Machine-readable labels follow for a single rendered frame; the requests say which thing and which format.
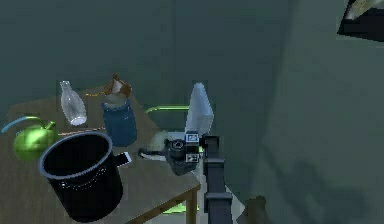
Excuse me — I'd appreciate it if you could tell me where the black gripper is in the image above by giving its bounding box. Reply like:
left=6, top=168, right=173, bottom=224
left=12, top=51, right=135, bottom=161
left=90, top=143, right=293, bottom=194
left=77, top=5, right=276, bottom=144
left=137, top=138, right=198, bottom=177

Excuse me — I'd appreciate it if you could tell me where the brown wooden table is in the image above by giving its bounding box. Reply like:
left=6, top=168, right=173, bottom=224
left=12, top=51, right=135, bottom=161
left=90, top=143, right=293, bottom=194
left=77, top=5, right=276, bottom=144
left=0, top=87, right=202, bottom=224

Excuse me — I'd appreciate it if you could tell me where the blue jar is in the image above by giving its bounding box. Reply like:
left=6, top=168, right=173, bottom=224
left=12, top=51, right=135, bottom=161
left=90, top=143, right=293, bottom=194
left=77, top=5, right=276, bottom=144
left=100, top=93, right=139, bottom=148

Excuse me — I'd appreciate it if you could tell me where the green chair with pale back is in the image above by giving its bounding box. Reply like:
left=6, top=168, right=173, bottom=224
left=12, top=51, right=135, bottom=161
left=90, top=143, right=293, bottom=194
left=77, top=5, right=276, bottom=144
left=145, top=82, right=215, bottom=215

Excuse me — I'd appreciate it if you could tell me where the brown crumpled paper bag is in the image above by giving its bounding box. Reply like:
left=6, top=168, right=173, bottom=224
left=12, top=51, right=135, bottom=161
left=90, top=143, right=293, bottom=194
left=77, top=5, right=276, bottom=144
left=102, top=72, right=133, bottom=99

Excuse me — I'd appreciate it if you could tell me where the clear glass bottle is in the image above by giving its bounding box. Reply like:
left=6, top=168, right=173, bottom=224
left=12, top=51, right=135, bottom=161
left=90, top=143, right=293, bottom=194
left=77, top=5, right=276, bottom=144
left=59, top=80, right=89, bottom=127

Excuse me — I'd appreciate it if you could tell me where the green round watering can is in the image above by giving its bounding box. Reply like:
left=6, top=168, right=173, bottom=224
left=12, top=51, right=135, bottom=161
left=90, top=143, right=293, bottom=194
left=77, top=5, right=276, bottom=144
left=0, top=115, right=60, bottom=163

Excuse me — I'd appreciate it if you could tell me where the black pot with handle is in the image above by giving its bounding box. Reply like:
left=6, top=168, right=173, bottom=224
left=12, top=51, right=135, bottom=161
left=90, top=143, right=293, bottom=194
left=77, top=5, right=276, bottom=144
left=37, top=131, right=133, bottom=223

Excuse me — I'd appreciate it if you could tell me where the dark framed wall picture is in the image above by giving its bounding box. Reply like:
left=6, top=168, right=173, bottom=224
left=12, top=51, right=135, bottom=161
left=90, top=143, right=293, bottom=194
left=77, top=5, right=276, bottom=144
left=336, top=0, right=384, bottom=43

